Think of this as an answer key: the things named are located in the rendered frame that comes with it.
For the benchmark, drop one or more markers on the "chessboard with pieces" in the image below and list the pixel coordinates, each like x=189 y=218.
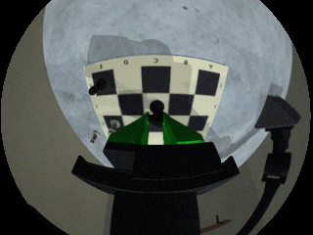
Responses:
x=189 y=88

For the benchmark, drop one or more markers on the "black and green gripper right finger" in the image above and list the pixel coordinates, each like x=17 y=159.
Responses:
x=178 y=132

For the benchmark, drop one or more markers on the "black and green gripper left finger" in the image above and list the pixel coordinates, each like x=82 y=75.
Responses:
x=133 y=132

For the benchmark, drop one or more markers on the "white pawn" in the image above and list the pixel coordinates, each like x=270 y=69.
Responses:
x=95 y=135
x=115 y=123

